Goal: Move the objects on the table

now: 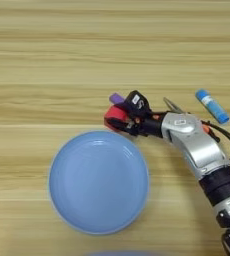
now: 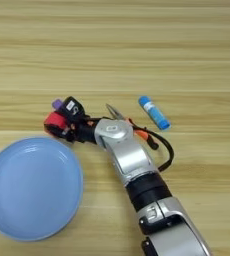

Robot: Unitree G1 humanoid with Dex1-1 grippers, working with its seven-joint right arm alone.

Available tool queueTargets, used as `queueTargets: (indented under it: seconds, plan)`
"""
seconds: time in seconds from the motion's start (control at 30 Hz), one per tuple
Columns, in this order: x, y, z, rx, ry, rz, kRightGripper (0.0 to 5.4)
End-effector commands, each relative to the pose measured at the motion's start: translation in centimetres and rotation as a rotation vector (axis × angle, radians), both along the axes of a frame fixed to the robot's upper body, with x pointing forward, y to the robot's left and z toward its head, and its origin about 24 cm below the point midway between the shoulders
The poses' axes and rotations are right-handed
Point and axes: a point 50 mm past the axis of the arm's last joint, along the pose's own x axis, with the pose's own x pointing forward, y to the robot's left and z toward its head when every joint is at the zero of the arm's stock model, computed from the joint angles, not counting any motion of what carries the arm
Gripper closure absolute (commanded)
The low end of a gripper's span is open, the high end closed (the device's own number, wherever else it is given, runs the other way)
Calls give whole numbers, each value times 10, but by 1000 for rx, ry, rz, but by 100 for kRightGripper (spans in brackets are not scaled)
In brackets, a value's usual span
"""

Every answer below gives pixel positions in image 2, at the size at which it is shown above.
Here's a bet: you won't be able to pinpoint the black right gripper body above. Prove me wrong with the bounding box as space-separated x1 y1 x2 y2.
65 115 100 145

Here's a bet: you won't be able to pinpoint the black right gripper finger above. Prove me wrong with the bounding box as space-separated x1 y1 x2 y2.
44 124 73 142

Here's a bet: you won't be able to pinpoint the red cube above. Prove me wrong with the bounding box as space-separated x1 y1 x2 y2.
43 111 70 136

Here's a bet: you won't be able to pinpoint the orange handled pliers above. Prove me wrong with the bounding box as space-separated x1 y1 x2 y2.
105 103 160 151

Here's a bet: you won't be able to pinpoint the light blue round plate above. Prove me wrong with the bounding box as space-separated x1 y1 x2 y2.
0 137 84 242

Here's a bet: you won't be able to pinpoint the blue glue stick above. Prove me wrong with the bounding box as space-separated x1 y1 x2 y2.
138 95 172 131

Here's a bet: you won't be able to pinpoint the black box with white label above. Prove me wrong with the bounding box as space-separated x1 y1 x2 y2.
60 96 87 122

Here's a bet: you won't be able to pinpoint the purple rectangular block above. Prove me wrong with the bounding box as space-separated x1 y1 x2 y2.
51 98 66 111

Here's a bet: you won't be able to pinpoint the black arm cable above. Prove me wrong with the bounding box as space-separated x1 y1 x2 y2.
130 122 175 173

